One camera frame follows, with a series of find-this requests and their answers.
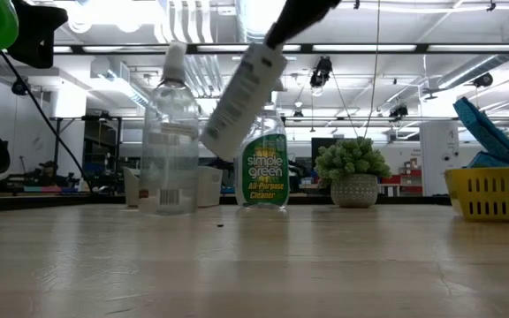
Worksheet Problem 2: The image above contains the small white bottle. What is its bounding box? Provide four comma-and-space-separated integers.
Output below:
199, 42, 289, 163

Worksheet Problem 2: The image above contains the Simple Green spray bottle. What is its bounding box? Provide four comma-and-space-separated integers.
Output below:
235, 79, 290, 209

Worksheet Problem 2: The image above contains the clear spray bottle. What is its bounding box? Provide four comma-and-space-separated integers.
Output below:
138, 42, 201, 216

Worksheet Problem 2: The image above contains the yellow plastic basket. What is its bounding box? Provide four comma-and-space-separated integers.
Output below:
444, 165, 509, 223

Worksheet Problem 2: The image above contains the person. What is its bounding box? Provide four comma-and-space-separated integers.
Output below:
36, 160, 68, 186

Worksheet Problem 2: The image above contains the potted succulent plant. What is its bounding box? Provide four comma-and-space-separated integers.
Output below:
314, 136, 392, 208

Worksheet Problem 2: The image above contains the white pillar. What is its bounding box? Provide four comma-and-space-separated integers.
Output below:
420, 121, 462, 198

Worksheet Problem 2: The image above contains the red shelf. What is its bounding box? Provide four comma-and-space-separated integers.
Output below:
380, 169, 423, 195

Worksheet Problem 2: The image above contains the black hanging camera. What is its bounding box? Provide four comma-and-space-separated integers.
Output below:
473, 72, 495, 88
309, 56, 334, 88
389, 103, 409, 120

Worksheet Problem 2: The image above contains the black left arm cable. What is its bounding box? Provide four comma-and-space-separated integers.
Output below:
0, 49, 95, 193

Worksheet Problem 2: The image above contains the black table frame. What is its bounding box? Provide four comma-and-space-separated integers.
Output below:
0, 193, 452, 215

